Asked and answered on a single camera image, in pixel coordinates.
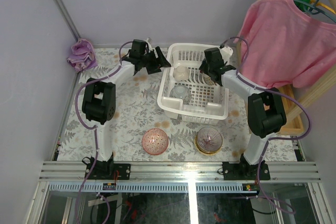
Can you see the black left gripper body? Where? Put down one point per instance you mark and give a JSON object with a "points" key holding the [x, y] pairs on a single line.
{"points": [[151, 60]]}

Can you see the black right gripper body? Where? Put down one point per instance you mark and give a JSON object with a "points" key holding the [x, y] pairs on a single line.
{"points": [[206, 67]]}

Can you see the brown checker pattern bowl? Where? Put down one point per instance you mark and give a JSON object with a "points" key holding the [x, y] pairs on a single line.
{"points": [[208, 80]]}

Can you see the white plastic dish rack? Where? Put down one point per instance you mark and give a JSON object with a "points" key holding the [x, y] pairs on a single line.
{"points": [[208, 105]]}

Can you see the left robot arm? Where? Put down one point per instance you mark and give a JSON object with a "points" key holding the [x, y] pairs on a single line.
{"points": [[99, 100]]}

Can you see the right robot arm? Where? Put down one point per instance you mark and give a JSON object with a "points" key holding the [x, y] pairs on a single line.
{"points": [[266, 114]]}

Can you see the purple folded cloth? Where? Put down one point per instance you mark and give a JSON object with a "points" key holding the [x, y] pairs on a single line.
{"points": [[82, 56]]}

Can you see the pink t-shirt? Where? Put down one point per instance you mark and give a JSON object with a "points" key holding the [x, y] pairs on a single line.
{"points": [[285, 46]]}

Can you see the purple striped bowl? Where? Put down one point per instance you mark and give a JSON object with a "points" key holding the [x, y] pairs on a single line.
{"points": [[209, 139]]}

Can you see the floral table mat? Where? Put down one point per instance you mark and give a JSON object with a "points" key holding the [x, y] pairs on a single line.
{"points": [[137, 111]]}

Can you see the red eye pattern bowl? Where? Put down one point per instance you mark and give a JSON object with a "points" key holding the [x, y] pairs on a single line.
{"points": [[155, 141]]}

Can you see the yellow rimmed bottom bowl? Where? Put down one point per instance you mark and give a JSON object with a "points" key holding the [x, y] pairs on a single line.
{"points": [[206, 152]]}

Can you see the green clothes hanger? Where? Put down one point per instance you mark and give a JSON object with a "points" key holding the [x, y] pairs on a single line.
{"points": [[312, 6]]}

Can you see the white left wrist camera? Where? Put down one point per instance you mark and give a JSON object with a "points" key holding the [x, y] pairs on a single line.
{"points": [[148, 44]]}

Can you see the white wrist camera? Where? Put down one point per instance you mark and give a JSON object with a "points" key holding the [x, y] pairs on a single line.
{"points": [[148, 44], [226, 52]]}

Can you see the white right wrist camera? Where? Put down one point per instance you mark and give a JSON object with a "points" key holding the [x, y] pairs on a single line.
{"points": [[226, 52]]}

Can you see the aluminium mounting rail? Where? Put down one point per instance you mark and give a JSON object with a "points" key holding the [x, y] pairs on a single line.
{"points": [[279, 172]]}

